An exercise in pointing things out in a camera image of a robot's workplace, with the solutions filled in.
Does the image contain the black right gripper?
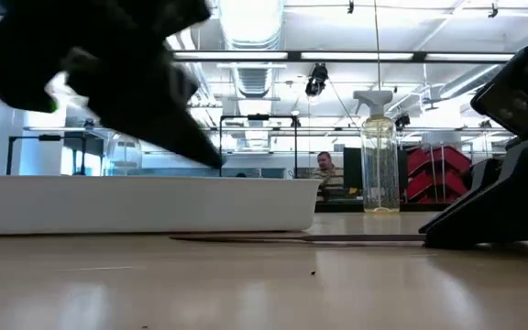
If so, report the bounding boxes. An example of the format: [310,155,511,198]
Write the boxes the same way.
[418,38,528,251]

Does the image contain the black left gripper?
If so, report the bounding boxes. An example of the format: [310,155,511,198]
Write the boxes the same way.
[61,45,226,170]

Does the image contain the white plastic cutlery tray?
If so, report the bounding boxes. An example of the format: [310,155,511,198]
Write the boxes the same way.
[0,175,324,236]

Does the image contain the red storage bin stack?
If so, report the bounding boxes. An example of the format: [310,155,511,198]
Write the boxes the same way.
[405,145,473,204]

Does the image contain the long ceiling light strip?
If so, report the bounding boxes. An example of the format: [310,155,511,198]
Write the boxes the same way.
[174,50,289,61]
[300,51,415,61]
[425,52,515,62]

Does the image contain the yellow liquid spray bottle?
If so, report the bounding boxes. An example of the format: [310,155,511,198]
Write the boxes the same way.
[352,90,402,215]

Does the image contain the black monitor screen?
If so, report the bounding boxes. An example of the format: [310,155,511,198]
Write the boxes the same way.
[342,146,410,190]

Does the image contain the person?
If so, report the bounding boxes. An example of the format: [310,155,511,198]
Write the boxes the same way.
[312,150,361,203]

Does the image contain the black metal stand frame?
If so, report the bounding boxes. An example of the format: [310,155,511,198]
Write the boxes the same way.
[218,114,299,179]
[5,133,87,177]

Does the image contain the silver ceiling air duct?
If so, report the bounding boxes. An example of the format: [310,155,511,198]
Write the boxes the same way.
[217,0,287,98]

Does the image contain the black hanging overhead camera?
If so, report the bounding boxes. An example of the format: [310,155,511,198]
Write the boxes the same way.
[303,62,330,98]

